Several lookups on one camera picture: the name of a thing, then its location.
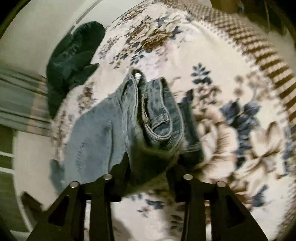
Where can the floral bed blanket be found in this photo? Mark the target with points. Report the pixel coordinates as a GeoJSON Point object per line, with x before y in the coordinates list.
{"type": "Point", "coordinates": [241, 92]}

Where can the striped green beige cloth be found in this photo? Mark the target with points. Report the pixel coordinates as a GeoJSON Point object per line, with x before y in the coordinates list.
{"type": "Point", "coordinates": [24, 102]}

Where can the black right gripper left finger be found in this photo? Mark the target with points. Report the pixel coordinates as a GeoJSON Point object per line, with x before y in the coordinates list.
{"type": "Point", "coordinates": [65, 219]}

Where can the blue denim jeans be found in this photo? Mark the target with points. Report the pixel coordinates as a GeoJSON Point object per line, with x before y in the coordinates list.
{"type": "Point", "coordinates": [140, 121]}

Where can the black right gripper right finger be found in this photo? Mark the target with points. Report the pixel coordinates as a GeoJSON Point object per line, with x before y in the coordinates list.
{"type": "Point", "coordinates": [229, 218]}

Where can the dark green folded cloth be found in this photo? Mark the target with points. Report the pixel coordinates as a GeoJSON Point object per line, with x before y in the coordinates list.
{"type": "Point", "coordinates": [70, 63]}

